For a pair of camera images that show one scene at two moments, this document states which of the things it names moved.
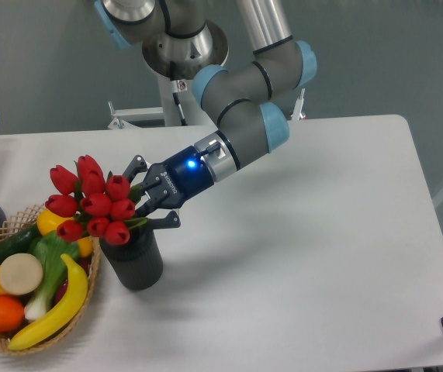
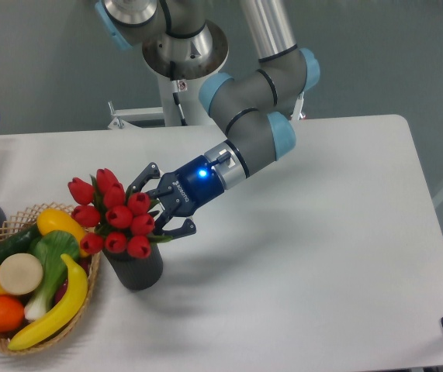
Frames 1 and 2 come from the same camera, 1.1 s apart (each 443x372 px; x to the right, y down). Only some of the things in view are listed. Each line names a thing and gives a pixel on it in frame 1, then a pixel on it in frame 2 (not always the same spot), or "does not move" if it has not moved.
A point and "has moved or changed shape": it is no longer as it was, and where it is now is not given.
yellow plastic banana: [71, 303] does not move
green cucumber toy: [18, 243] does not move
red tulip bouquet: [92, 203] has moved or changed shape
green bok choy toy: [49, 248] does not move
